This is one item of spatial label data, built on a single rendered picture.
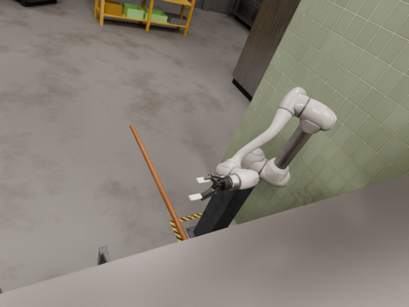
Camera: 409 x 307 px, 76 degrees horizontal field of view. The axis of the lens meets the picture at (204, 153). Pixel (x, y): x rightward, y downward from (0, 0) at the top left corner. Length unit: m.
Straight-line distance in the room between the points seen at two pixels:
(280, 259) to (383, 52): 1.80
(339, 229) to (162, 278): 0.27
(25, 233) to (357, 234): 2.62
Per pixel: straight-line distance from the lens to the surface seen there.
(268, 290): 0.32
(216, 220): 2.44
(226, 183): 1.39
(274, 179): 2.01
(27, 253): 2.70
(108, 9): 7.09
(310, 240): 0.40
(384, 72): 2.02
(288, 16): 5.23
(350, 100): 2.10
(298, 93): 1.67
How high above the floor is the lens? 2.36
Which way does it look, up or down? 39 degrees down
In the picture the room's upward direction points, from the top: 23 degrees clockwise
